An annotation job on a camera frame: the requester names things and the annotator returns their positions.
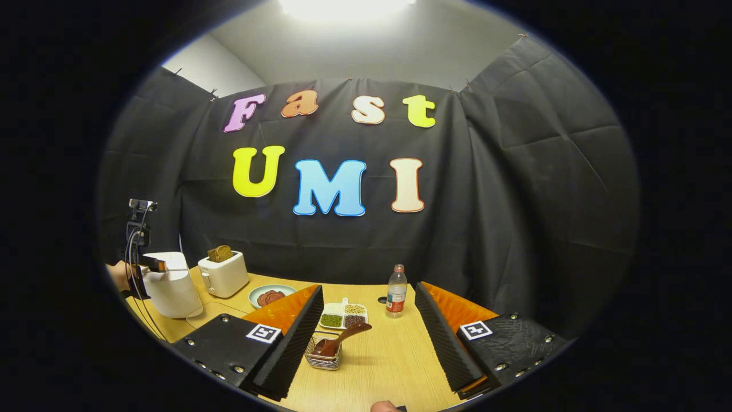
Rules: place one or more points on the dark red bean heap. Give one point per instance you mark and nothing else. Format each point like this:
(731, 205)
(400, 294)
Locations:
(355, 321)

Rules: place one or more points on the white divided grain dish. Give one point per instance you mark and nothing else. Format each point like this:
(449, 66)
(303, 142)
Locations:
(331, 308)

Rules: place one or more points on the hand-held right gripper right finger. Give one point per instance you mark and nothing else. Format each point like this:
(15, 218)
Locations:
(443, 349)

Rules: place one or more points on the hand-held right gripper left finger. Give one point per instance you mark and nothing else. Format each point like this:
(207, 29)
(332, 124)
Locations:
(291, 349)

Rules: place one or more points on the brown wooden spoon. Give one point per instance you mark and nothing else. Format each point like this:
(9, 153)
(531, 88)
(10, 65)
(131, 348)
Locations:
(343, 337)

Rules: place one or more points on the clear plastic water bottle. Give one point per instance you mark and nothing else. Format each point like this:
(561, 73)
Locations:
(396, 297)

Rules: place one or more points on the bright ceiling light panel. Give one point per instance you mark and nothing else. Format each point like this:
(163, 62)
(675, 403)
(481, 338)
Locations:
(346, 8)

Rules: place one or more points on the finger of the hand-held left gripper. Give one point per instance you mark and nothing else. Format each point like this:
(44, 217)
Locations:
(155, 264)

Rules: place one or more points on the brown toast slice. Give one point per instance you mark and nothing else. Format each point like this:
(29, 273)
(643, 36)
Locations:
(220, 254)

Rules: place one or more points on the yellow soybean heap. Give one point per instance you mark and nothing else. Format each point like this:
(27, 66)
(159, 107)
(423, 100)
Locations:
(355, 309)

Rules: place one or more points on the green mung bean heap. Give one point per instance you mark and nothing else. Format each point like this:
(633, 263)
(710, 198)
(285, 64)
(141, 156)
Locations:
(331, 320)

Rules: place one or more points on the clear rectangular tray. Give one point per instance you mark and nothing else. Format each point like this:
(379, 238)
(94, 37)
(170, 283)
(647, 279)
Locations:
(211, 315)

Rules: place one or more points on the white rice cooker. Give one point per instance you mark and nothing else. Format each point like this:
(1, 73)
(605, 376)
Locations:
(174, 292)

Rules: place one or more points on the red meat piece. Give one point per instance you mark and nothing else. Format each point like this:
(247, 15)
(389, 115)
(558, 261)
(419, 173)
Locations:
(265, 298)
(278, 296)

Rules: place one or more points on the white toaster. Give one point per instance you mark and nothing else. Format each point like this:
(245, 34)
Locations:
(226, 280)

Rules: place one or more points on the pale green plate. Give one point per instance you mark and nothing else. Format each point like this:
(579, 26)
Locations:
(254, 297)

